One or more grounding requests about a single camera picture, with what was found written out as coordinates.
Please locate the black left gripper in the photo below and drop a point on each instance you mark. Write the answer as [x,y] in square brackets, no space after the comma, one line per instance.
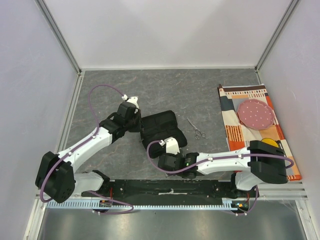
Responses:
[137,129]

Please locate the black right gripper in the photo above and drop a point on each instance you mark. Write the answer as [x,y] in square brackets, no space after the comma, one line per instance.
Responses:
[164,162]

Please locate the black zip tool case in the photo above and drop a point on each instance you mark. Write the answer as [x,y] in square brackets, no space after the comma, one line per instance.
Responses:
[160,126]

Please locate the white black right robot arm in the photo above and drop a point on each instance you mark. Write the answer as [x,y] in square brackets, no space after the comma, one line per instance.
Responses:
[257,163]

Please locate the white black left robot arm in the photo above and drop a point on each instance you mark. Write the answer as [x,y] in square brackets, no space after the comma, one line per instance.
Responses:
[57,177]

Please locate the silver hair scissors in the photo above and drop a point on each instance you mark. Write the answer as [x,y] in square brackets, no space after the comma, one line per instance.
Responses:
[198,134]

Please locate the colourful patterned cloth mat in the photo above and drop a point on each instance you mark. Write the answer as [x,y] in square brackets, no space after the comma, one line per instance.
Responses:
[237,134]

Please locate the pink dotted plate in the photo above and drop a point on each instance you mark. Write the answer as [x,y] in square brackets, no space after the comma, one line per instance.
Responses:
[255,114]

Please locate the yellow plastic bowl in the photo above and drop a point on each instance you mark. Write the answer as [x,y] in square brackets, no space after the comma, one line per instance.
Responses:
[270,141]

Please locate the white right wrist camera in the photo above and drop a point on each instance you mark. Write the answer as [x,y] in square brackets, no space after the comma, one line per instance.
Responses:
[171,146]

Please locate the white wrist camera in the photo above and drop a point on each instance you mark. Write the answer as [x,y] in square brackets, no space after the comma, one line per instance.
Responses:
[171,146]
[133,100]

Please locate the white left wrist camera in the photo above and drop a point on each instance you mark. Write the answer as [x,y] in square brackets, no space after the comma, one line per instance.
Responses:
[133,100]

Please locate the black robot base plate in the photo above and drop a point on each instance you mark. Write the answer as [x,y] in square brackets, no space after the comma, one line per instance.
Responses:
[121,188]

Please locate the light blue cable duct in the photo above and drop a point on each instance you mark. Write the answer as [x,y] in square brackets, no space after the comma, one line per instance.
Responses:
[95,203]

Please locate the aluminium frame post left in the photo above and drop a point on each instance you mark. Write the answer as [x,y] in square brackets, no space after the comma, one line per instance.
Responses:
[58,35]

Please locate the aluminium frame post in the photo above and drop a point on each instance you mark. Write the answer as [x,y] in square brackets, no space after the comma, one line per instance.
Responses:
[58,35]
[276,34]

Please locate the aluminium frame post right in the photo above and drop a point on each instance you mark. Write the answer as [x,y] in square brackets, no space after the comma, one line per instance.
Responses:
[276,34]

